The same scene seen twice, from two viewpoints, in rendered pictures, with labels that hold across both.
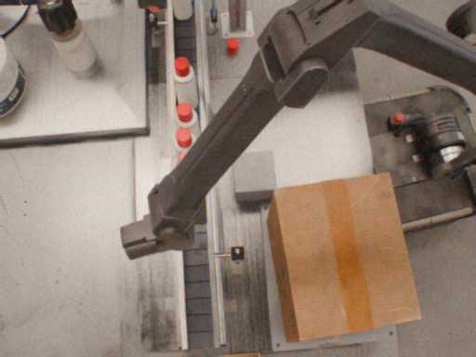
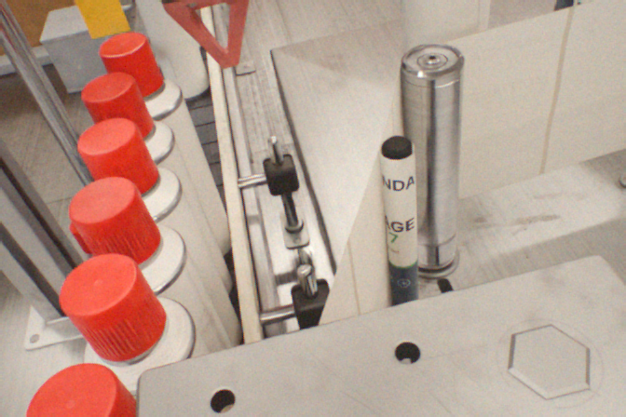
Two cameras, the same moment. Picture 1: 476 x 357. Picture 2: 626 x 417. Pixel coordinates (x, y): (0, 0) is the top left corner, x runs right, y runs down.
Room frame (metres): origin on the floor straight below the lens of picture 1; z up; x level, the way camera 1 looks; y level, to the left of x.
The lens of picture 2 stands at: (1.25, 0.26, 1.25)
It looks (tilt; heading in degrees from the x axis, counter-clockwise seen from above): 45 degrees down; 181
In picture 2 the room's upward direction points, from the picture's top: 12 degrees counter-clockwise
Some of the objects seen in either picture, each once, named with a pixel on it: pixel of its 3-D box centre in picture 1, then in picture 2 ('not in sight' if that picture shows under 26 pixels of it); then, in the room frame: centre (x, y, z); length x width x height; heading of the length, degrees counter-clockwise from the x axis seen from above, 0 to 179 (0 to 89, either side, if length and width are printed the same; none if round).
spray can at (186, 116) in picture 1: (188, 127); not in sight; (0.49, 0.11, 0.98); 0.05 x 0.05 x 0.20
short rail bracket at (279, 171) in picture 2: (153, 27); (283, 185); (0.83, 0.22, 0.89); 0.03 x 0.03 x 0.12; 4
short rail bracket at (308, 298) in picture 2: not in sight; (295, 320); (0.99, 0.22, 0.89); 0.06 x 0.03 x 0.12; 94
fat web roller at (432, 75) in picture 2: not in sight; (431, 174); (0.95, 0.34, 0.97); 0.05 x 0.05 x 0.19
